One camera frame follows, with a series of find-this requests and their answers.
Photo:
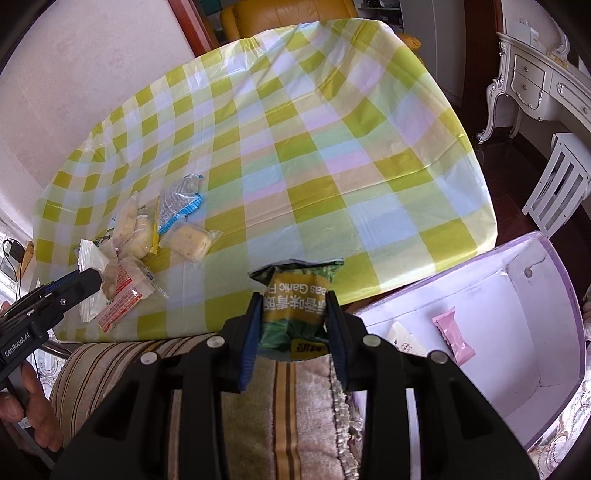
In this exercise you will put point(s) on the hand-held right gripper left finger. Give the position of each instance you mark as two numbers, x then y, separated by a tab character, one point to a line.
249	344

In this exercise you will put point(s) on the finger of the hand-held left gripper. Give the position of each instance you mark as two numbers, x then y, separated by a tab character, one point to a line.
55	284
85	284

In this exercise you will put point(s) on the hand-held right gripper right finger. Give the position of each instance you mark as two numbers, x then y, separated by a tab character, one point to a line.
334	344

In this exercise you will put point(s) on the red label bread packet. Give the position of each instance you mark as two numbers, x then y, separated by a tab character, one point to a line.
127	290

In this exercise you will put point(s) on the green snack packet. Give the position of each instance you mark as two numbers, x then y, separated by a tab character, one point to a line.
295	295

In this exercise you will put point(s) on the square cake packet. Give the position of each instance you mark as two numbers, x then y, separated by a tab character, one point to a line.
189	242

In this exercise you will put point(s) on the purple and white box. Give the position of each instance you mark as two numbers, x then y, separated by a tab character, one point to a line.
508	323

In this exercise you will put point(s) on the person's left hand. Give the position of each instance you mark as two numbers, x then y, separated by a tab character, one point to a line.
44	415

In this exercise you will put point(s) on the white lace cloth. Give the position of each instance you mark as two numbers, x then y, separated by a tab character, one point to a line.
48	369

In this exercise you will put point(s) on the white triangular snack packet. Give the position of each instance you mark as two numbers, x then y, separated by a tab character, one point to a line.
404	339

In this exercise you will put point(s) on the clear packet of pale buns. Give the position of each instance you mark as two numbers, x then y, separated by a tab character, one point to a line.
124	224

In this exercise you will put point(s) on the yellow-edged bread packet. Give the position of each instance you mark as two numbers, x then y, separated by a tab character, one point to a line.
145	237

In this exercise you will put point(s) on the striped chair cushion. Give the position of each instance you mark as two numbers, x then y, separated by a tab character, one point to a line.
106	364

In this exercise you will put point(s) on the beige striped fringed rug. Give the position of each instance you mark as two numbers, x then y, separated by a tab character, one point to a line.
286	424

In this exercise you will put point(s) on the pink snack packet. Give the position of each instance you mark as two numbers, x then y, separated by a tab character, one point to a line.
455	334

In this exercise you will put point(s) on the blue-edged clear snack packet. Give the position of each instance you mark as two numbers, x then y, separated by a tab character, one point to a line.
178	201

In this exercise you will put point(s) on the checkered yellow green tablecloth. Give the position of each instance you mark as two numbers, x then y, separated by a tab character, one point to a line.
300	152

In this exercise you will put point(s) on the floral beige bedspread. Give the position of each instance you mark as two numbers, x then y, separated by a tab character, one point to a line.
561	434

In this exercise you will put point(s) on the white slatted stool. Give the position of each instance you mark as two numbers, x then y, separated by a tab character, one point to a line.
561	184

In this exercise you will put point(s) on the white wardrobe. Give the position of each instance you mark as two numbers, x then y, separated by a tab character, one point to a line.
431	41

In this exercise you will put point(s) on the yellow leather armchair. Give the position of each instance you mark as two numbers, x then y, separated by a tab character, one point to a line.
286	16

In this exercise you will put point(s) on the ornate white vanity desk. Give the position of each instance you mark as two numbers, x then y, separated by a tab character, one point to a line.
531	78

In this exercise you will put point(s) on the cluttered dark shelf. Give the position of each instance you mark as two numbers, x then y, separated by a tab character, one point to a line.
378	8

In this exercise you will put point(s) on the small white box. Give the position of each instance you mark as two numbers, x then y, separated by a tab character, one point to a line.
528	32

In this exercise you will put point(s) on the ornate white mirror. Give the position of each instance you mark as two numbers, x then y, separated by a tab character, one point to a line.
561	48

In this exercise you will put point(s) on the brown wooden door frame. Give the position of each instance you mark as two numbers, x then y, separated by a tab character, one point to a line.
194	23

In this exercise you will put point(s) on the dark wooden door frame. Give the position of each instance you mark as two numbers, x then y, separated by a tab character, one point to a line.
482	41

